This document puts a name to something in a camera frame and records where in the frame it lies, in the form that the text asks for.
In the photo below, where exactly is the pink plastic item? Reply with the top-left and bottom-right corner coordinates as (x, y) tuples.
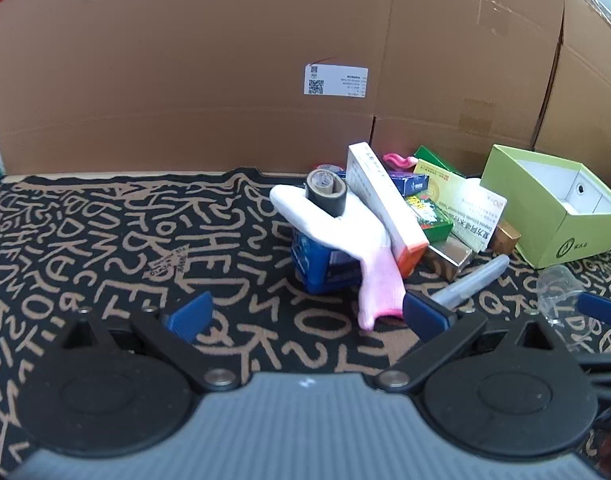
(383, 154), (419, 171)

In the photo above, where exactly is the black tape roll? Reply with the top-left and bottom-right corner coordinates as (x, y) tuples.
(305, 169), (347, 218)

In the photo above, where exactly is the light green box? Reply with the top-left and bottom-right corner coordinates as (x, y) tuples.
(480, 144), (611, 270)

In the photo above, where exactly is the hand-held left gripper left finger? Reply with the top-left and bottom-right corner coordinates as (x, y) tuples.
(60, 290), (240, 394)

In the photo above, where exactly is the small blue box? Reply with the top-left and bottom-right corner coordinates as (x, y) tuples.
(388, 171), (430, 198)

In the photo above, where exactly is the grey marker pen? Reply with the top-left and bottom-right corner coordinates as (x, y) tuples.
(430, 254), (510, 308)

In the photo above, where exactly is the white and orange long box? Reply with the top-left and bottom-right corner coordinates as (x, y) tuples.
(346, 142), (430, 278)

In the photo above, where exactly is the green snack box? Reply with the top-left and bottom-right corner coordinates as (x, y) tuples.
(404, 195), (453, 243)

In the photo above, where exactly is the white and pink glove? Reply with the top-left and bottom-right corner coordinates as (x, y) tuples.
(270, 185), (406, 331)

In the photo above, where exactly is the clear plastic cup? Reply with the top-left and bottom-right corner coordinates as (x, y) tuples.
(535, 265), (586, 328)

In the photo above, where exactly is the white shipping label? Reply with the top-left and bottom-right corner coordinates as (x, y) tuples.
(304, 64), (369, 98)

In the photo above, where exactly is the yellow-green medicine box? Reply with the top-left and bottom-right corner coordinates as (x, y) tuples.
(415, 159), (507, 253)

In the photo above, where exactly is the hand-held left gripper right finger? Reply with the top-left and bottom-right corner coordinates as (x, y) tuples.
(375, 290), (573, 394)

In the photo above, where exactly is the small brown box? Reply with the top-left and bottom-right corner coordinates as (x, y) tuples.
(488, 220), (522, 255)

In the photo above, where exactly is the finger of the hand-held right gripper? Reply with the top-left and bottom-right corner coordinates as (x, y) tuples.
(580, 354), (611, 405)
(578, 292), (611, 330)

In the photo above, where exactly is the large cardboard box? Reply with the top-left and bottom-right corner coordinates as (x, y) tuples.
(0, 0), (569, 178)

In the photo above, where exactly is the black patterned mat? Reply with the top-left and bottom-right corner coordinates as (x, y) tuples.
(0, 167), (611, 480)

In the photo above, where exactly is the shiny gold box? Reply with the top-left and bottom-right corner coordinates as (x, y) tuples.
(425, 237), (476, 281)

